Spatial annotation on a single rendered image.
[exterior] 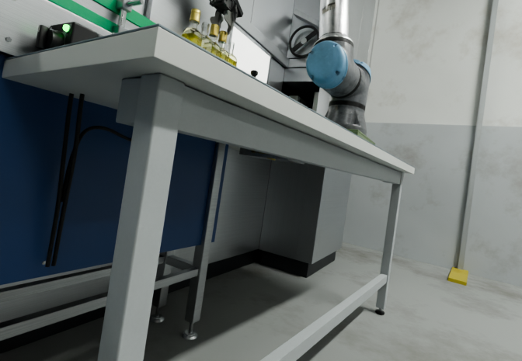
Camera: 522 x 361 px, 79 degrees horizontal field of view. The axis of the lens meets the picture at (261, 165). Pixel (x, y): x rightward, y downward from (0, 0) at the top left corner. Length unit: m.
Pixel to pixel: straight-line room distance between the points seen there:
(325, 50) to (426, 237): 2.69
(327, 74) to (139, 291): 0.71
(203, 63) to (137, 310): 0.31
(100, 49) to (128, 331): 0.34
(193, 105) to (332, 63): 0.55
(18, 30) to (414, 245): 3.26
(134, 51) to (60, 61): 0.17
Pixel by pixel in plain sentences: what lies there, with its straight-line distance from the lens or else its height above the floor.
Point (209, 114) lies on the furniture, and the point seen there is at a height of 0.69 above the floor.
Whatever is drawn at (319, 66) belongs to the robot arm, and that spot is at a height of 0.93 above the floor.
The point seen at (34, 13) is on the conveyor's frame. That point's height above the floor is 0.84.
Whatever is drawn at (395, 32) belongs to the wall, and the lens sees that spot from 3.87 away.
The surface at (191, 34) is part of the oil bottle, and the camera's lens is 1.24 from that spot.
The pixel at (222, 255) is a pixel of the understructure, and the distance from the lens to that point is 1.85.
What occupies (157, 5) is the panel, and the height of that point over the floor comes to 1.16.
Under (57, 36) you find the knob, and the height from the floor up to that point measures 0.80.
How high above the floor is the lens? 0.62
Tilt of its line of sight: 1 degrees up
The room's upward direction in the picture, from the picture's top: 8 degrees clockwise
